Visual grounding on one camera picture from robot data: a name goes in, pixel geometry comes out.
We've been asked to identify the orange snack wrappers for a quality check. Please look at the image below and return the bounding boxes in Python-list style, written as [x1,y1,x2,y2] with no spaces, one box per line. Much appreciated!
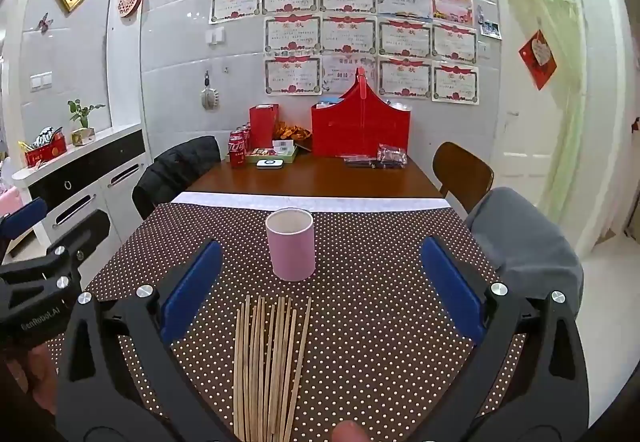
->
[274,120,313,143]

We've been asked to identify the person's left hand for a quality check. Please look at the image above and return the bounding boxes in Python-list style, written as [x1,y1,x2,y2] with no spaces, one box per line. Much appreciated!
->
[20,342,57,403]

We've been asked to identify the red handled basket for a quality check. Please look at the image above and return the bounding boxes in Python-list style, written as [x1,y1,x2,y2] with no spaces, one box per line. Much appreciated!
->
[310,68,412,159]

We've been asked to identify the small wall photo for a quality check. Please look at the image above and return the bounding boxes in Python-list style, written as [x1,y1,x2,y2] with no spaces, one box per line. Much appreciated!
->
[479,4,502,40]

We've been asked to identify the pink cup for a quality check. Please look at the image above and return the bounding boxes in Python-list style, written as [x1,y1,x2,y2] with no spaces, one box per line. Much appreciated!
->
[265,208,317,283]

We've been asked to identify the red gift box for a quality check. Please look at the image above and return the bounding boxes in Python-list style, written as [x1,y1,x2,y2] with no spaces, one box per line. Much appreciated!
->
[22,128,68,168]

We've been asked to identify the small potted plant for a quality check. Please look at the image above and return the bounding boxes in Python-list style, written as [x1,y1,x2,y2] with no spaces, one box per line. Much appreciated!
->
[67,98,107,146]

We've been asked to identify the hanging grey brush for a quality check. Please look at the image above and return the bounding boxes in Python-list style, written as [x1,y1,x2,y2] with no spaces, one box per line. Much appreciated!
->
[200,69,222,110]

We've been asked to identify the white door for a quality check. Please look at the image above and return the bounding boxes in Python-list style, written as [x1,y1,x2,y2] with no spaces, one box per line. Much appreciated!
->
[499,0,563,203]

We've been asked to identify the green shallow tray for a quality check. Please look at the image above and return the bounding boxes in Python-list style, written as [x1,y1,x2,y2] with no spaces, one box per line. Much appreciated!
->
[245,145,300,159]

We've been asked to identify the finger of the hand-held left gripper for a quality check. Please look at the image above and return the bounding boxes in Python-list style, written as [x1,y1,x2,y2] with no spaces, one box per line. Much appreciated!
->
[0,211,112,303]
[0,198,50,243]

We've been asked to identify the person's right hand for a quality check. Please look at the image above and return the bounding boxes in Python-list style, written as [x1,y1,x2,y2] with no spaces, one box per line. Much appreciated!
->
[332,420,368,442]

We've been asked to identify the black and white cabinet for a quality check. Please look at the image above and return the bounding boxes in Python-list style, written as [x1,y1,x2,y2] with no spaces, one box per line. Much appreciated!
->
[10,123,151,263]

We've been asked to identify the pink bag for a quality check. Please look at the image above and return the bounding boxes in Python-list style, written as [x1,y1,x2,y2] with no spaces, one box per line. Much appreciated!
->
[0,187,23,218]

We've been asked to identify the clear plastic bag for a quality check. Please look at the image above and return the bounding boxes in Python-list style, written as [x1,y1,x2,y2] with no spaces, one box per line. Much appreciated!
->
[376,144,408,164]

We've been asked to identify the bundle of chopsticks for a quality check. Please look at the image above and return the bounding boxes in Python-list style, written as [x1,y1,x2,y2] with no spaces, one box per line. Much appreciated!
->
[233,294,313,442]

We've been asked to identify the black jacket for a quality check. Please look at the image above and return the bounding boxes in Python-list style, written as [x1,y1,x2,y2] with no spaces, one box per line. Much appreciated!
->
[131,135,222,220]

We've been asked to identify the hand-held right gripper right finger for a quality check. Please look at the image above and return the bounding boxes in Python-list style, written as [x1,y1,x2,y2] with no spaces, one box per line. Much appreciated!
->
[405,237,591,442]

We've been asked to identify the light green curtain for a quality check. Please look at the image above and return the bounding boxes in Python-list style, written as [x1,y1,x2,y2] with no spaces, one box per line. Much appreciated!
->
[492,0,588,248]

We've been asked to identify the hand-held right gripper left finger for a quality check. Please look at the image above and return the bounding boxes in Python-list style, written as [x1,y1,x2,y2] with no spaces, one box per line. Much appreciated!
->
[54,239,241,442]

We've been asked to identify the red tall box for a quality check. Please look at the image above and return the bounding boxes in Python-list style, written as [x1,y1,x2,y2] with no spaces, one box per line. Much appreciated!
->
[249,103,280,150]

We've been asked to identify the wall of award certificates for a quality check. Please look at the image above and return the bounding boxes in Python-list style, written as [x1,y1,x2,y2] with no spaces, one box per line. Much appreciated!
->
[209,0,480,105]

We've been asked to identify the grey cloth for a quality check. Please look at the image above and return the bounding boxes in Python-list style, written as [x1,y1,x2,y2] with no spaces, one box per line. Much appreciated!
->
[462,187,585,323]

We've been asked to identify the brown polka dot tablecloth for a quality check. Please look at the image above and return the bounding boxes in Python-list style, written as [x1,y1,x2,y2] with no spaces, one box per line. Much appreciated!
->
[47,202,531,442]

